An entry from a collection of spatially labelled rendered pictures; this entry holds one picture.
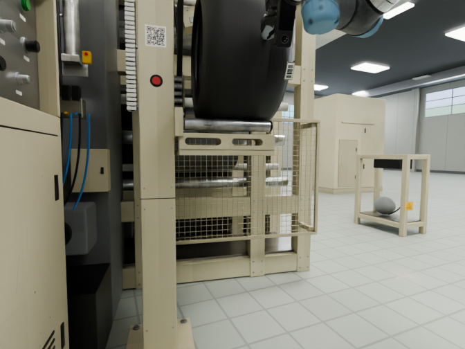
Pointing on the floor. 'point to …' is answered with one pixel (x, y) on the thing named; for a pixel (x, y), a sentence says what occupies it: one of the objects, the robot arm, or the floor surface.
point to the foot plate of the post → (135, 341)
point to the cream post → (157, 177)
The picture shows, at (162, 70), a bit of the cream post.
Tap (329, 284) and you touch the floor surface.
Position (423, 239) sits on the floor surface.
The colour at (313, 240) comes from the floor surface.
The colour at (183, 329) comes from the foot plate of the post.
